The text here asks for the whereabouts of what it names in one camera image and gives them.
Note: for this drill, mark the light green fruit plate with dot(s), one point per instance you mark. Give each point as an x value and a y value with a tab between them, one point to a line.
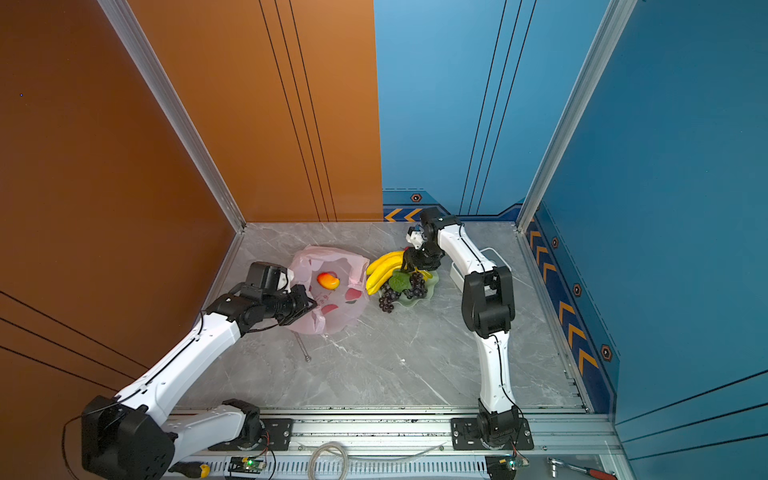
422	289

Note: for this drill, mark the red yellow mango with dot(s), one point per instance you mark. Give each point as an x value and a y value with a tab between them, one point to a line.
328	281

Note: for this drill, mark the pink plastic bag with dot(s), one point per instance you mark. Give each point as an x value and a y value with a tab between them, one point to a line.
336	309

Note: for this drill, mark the red handled tool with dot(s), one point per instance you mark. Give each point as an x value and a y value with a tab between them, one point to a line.
555	465

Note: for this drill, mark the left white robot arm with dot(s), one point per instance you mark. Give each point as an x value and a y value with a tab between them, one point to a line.
131	435

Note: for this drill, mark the yellow black screwdriver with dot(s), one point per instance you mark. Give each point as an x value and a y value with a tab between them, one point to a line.
191	469

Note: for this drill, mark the right green circuit board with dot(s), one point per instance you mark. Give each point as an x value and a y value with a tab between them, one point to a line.
505	467

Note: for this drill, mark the yellow banana bunch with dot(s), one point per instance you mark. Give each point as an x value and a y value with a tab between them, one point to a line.
382	269

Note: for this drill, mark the green leaf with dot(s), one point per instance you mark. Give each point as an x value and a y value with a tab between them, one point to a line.
400	281

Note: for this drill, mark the left green circuit board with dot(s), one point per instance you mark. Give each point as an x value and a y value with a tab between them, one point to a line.
246	466

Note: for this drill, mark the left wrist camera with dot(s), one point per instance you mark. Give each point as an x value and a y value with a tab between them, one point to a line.
267	277

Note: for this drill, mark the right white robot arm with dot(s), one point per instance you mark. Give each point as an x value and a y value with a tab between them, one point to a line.
487	309

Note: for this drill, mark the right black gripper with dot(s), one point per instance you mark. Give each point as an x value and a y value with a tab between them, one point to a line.
413	261

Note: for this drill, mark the aluminium front rail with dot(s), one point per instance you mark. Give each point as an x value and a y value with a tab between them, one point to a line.
415	443

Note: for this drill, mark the white grey tissue box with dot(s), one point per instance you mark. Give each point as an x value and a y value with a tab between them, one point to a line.
470	261

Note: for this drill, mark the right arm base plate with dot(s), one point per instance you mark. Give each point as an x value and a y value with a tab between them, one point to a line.
466	435

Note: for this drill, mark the small metal wrench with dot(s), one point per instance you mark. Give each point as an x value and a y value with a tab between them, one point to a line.
303	347

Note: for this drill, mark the green circuit board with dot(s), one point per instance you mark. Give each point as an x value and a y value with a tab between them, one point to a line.
246	466
505	467

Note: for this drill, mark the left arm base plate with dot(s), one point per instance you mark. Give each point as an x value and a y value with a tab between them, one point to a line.
275	434

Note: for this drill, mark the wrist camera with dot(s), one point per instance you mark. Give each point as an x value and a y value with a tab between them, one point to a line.
267	277
415	237

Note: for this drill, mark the purple grape bunch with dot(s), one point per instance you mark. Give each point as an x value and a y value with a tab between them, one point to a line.
386	302

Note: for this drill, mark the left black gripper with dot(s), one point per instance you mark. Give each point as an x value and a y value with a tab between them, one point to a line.
303	304

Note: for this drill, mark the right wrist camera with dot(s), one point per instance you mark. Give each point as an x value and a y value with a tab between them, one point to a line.
415	237

